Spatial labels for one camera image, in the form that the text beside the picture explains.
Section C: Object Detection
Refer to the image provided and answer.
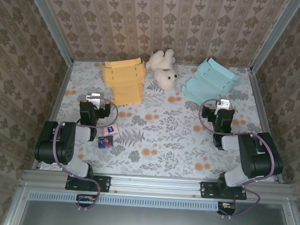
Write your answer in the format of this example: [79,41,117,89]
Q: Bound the light blue paper box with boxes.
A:
[180,56,242,108]

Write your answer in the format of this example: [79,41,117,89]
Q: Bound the orange paper box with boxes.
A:
[101,55,148,108]

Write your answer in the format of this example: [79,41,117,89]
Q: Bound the pink tissue pack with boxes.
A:
[101,123,119,137]

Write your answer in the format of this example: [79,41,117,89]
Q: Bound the cream plush teddy bear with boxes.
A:
[144,47,180,91]

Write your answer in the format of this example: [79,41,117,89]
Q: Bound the floral tablecloth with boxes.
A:
[40,56,282,184]

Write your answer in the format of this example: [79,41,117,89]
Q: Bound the black connector board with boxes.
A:
[216,201,237,217]
[75,193,98,209]

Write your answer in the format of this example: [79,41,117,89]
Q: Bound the grey metal panel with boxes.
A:
[18,199,294,225]

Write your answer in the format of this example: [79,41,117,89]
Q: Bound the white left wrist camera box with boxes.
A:
[86,92,102,107]

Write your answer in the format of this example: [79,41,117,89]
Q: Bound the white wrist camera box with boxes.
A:
[86,92,102,107]
[216,98,231,110]

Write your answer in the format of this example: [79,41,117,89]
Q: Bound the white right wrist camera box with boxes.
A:
[216,98,231,110]

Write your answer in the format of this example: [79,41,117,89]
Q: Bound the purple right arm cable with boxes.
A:
[193,97,280,220]

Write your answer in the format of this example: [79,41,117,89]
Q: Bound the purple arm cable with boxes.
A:
[193,97,280,220]
[47,95,120,213]

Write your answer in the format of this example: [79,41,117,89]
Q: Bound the aluminium side rail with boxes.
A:
[241,69,292,184]
[32,58,74,172]

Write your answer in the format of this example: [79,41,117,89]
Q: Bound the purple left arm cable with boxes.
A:
[47,95,120,213]

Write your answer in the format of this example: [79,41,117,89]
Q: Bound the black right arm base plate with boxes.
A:
[199,181,248,202]

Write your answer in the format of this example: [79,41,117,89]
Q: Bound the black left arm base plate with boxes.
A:
[65,173,111,193]

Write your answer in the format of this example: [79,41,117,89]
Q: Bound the aluminium table rail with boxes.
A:
[20,168,293,203]

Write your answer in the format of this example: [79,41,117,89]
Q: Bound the aluminium frame post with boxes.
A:
[20,0,78,65]
[249,0,300,76]

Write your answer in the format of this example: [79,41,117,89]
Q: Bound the grey slotted cable duct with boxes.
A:
[28,189,221,212]

